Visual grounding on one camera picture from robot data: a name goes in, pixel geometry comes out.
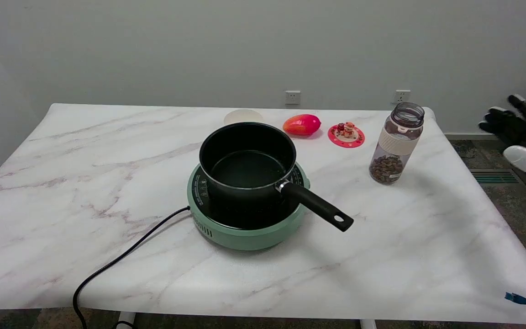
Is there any green induction cooker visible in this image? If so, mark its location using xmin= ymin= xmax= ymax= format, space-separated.
xmin=187 ymin=161 xmax=311 ymax=251

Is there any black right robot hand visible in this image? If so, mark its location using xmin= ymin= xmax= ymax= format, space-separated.
xmin=478 ymin=94 xmax=526 ymax=150

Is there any floor vent grille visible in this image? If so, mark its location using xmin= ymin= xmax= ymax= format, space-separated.
xmin=469 ymin=169 xmax=521 ymax=185

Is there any red coaster with figurines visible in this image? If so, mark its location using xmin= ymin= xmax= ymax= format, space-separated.
xmin=328 ymin=122 xmax=365 ymax=149

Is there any white round lid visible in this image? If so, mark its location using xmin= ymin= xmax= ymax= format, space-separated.
xmin=224 ymin=109 xmax=264 ymax=126

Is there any black saucepan with handle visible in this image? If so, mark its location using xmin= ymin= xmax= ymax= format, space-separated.
xmin=199 ymin=122 xmax=354 ymax=232

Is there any clear bottle with white sleeve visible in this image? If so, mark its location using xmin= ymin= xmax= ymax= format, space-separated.
xmin=369 ymin=102 xmax=425 ymax=185

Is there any red mango toy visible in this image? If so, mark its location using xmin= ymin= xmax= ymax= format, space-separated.
xmin=283 ymin=114 xmax=321 ymax=136

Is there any black power cord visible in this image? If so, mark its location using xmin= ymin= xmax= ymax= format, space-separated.
xmin=73 ymin=206 xmax=191 ymax=329

